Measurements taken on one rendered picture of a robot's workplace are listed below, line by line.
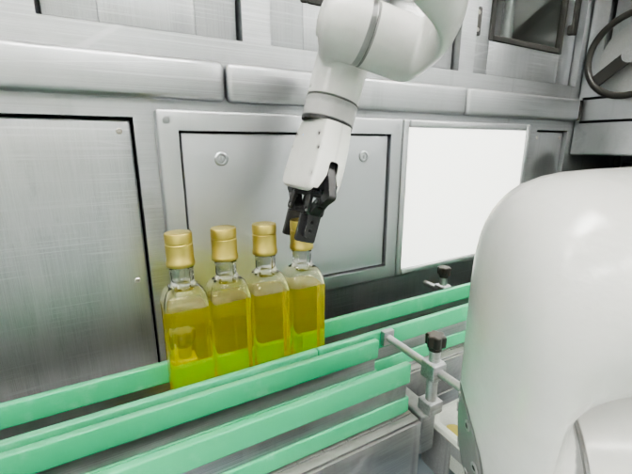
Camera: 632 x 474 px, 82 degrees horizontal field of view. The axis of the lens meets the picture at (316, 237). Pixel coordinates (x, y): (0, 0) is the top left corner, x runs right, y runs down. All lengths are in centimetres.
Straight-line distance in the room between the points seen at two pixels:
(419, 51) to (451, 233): 56
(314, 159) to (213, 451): 36
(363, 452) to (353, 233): 40
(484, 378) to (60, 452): 45
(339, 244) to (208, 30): 44
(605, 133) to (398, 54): 93
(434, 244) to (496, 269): 75
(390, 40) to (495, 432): 40
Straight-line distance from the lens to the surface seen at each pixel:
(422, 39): 49
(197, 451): 47
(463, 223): 97
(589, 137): 134
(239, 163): 63
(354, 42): 47
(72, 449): 53
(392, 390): 58
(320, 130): 51
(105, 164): 64
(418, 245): 88
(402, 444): 62
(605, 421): 23
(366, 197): 76
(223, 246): 49
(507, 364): 18
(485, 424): 21
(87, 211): 65
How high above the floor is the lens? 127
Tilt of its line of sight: 14 degrees down
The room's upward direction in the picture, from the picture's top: straight up
